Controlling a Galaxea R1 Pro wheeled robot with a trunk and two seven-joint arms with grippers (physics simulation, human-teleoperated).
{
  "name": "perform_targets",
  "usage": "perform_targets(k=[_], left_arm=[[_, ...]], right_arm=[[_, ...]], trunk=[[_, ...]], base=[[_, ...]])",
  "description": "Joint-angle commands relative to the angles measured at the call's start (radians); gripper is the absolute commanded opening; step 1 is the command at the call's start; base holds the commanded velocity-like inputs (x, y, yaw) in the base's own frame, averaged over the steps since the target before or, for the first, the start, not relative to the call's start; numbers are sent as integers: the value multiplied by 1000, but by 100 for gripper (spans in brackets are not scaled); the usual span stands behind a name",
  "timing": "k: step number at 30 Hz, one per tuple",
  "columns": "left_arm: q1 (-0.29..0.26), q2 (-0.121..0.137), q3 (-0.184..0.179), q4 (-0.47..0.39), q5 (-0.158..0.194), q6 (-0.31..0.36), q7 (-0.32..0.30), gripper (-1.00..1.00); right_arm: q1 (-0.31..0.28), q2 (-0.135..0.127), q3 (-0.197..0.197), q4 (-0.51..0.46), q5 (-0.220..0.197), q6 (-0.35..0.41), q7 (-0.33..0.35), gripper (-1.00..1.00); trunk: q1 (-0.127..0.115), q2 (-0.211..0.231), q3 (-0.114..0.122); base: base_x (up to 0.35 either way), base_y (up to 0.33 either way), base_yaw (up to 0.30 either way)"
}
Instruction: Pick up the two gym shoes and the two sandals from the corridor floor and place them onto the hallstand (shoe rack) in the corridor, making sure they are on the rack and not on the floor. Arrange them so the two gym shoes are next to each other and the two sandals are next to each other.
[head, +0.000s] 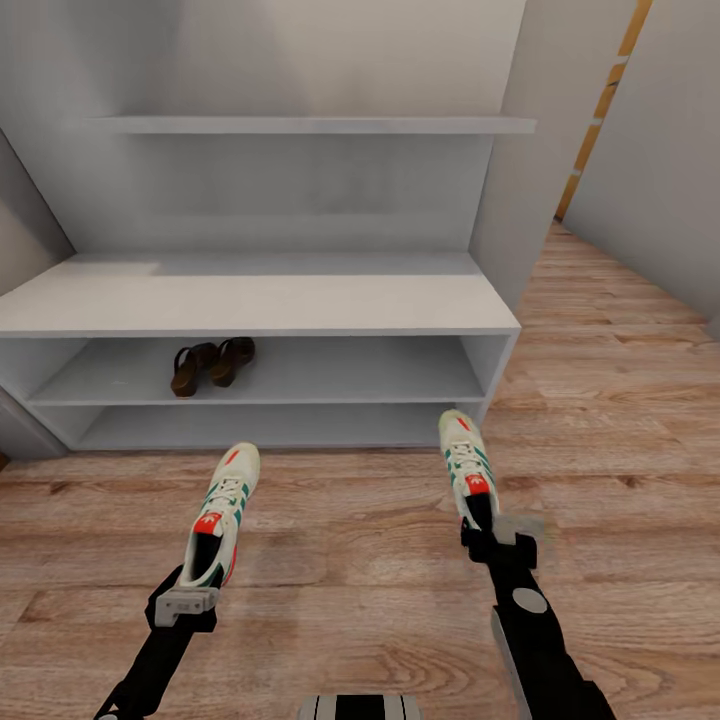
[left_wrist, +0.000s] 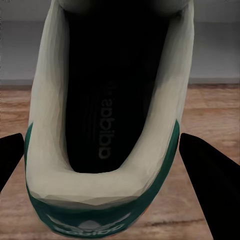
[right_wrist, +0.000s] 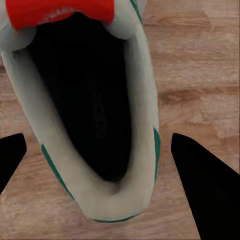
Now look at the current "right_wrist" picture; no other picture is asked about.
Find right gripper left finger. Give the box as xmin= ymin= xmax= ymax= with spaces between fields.
xmin=0 ymin=133 xmax=27 ymax=195

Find gym shoe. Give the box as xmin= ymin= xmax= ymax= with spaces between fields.
xmin=0 ymin=0 xmax=160 ymax=223

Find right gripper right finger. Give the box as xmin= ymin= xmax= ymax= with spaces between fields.
xmin=171 ymin=133 xmax=240 ymax=240

